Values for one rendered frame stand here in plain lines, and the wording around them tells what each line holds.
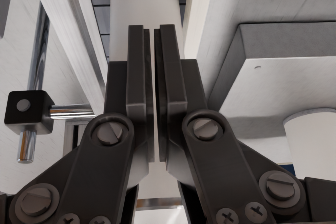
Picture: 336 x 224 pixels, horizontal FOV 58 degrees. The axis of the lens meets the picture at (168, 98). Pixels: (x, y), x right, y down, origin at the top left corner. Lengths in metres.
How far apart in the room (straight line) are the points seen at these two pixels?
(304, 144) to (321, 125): 0.04
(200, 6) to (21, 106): 0.15
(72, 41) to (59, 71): 0.30
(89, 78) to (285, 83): 0.29
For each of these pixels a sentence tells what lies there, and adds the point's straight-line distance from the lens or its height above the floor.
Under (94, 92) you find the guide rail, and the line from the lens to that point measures 0.21.
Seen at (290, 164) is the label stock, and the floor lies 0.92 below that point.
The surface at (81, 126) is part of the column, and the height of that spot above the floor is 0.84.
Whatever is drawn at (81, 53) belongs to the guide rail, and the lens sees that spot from 0.17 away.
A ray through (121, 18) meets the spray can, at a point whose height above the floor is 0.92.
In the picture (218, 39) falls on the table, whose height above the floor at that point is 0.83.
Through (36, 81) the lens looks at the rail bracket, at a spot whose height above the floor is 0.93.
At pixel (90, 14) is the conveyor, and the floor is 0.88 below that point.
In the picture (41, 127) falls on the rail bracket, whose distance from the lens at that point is 0.26.
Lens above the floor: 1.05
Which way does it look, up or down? 25 degrees down
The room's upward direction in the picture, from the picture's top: 176 degrees clockwise
